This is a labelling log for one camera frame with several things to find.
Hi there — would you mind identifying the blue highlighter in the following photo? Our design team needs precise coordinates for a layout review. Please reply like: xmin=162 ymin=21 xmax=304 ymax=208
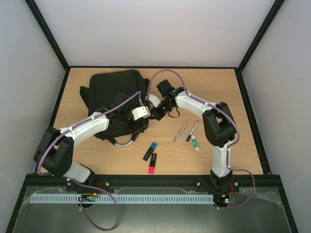
xmin=143 ymin=142 xmax=157 ymax=161

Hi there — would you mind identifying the green marker pen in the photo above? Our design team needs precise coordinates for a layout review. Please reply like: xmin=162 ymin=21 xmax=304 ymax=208
xmin=173 ymin=124 xmax=188 ymax=143

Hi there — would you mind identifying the black backpack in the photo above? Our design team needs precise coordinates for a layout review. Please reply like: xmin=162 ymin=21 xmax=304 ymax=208
xmin=80 ymin=69 xmax=150 ymax=147

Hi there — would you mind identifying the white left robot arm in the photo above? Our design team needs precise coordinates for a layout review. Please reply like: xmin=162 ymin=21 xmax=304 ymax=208
xmin=34 ymin=110 xmax=112 ymax=183

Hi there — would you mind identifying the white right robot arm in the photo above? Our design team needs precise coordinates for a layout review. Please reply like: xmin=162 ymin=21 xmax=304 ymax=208
xmin=146 ymin=80 xmax=240 ymax=190

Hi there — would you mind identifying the blue marker pen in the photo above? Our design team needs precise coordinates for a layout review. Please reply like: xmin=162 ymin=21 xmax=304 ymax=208
xmin=186 ymin=121 xmax=199 ymax=142

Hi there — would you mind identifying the pink highlighter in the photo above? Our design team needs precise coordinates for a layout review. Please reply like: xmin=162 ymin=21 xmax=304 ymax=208
xmin=148 ymin=153 xmax=157 ymax=174

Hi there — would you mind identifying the white glue stick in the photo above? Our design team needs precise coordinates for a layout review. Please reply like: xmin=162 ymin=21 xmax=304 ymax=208
xmin=191 ymin=135 xmax=200 ymax=151

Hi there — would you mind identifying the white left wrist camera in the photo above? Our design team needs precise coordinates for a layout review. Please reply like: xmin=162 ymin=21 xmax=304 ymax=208
xmin=131 ymin=106 xmax=151 ymax=121

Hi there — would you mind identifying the grey slotted cable duct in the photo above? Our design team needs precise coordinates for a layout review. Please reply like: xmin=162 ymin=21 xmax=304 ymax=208
xmin=29 ymin=194 xmax=214 ymax=204

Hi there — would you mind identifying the black aluminium frame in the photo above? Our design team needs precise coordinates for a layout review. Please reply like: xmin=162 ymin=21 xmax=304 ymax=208
xmin=6 ymin=0 xmax=298 ymax=233

